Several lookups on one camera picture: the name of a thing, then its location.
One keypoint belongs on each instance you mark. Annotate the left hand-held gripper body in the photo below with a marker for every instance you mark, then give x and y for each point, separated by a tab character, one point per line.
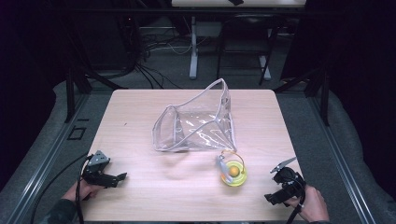
97	168

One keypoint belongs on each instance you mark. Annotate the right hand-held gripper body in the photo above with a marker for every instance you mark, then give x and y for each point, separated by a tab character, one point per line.
289	180

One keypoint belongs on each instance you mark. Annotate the person's left hand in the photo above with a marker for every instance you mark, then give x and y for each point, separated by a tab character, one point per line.
80	190

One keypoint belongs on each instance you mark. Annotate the person's right hand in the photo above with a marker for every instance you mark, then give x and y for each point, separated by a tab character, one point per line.
311	205

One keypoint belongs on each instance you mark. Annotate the yellow round toy with ball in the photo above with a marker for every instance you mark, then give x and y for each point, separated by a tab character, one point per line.
233	173

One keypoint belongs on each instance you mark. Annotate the clear plastic zipper bag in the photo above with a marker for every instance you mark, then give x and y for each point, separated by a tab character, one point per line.
196	124

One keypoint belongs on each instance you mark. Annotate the black chair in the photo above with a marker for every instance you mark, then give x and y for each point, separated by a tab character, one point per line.
246	40

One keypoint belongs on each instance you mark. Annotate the white desk with legs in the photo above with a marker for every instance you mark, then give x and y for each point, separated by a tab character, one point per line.
199	34

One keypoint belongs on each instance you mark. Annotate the black metal stand frame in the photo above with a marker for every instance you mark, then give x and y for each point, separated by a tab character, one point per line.
314	90
77	84

